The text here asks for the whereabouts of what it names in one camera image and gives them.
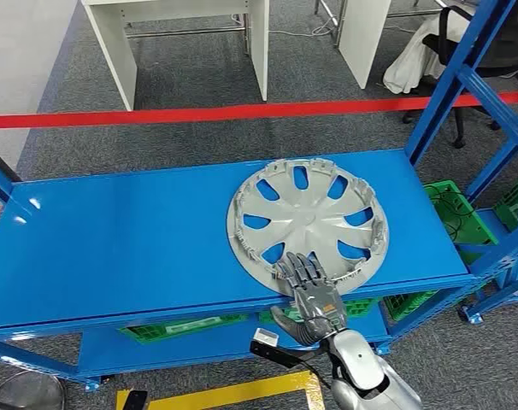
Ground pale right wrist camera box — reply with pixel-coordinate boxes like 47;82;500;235
252;327;281;349

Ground yellow floor tape square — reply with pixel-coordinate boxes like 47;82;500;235
115;370;326;410

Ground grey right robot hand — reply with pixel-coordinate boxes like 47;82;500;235
270;252;348;346

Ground long red barrier belt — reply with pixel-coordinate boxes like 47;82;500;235
0;90;518;131

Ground black office chair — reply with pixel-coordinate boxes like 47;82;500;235
401;5;518;149

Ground white cloth on chair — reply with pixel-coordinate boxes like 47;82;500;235
382;8;478;96

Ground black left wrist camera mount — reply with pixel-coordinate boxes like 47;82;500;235
123;390;148;410

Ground green plastic crate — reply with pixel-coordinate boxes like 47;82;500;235
259;298;379;325
494;172;518;267
382;290;440;323

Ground white floor cable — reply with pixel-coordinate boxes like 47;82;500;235
231;14;341;39

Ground green crate with white label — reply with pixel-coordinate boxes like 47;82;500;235
120;313;250;345

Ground chrome stanchion with dome base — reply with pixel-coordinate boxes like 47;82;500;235
0;370;67;410

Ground green crate with black cables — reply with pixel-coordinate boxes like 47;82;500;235
423;179;499;266

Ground white desk with slanted panel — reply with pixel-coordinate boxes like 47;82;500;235
313;0;445;91

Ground grey plastic wheel cover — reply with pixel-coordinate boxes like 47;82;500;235
225;158;390;297

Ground white desk with metal rail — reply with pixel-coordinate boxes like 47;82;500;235
80;0;271;112

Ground black right camera bracket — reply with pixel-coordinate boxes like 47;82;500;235
250;339;341;391

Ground blue metal shelf rack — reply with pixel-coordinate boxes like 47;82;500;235
0;0;518;395

